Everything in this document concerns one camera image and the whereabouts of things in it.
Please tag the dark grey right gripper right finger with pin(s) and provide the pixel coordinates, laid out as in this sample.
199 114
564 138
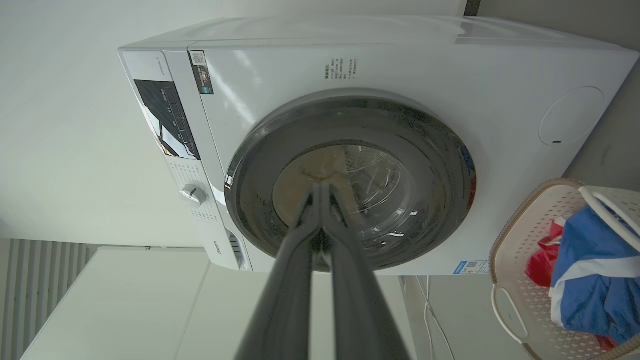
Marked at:
357 300

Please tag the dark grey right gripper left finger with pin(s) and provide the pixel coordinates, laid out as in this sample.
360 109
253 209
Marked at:
287 295

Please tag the round dark glass washer door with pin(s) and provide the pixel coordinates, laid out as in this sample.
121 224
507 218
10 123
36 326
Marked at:
400 150

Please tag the white front-load washing machine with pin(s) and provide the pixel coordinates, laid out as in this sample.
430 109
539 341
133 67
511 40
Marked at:
410 65

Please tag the white cabinet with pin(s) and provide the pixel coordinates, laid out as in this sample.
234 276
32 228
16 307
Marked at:
150 305

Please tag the silver washer control knob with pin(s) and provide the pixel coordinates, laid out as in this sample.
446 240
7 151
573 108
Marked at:
193 194

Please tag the cream perforated laundry basket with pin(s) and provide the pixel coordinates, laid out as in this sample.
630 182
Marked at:
520 280

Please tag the red garment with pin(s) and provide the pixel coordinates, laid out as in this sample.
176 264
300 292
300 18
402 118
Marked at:
542 265

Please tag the blue and white garment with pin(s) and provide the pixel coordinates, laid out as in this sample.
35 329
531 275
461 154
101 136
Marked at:
595 280

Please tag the white ribbed radiator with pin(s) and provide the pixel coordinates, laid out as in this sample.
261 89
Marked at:
37 285

